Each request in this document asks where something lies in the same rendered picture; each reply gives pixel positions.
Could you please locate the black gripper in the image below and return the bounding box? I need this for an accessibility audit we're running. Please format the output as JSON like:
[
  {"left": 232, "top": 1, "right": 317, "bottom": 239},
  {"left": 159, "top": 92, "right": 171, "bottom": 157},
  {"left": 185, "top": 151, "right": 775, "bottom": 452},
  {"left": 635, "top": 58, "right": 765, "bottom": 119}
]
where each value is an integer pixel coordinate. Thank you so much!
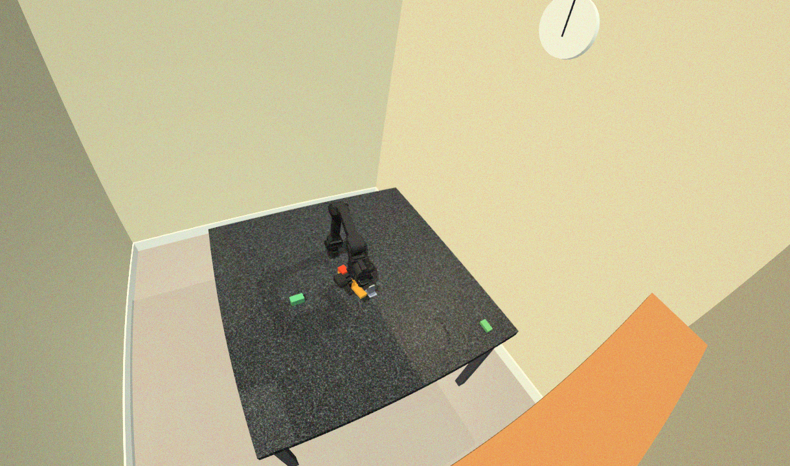
[{"left": 333, "top": 260, "right": 374, "bottom": 288}]

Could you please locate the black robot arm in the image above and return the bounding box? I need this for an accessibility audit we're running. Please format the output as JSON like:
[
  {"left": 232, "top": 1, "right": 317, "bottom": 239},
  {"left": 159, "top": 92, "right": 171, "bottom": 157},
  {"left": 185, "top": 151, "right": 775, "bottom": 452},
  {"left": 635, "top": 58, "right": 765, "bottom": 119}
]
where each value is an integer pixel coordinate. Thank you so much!
[{"left": 324, "top": 201, "right": 373, "bottom": 287}]

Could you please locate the yellow bar with red block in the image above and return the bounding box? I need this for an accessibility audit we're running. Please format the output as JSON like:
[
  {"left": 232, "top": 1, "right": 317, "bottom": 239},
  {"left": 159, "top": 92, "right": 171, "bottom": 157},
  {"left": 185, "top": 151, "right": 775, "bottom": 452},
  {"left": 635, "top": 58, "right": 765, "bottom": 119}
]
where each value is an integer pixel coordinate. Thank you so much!
[{"left": 337, "top": 265, "right": 367, "bottom": 299}]

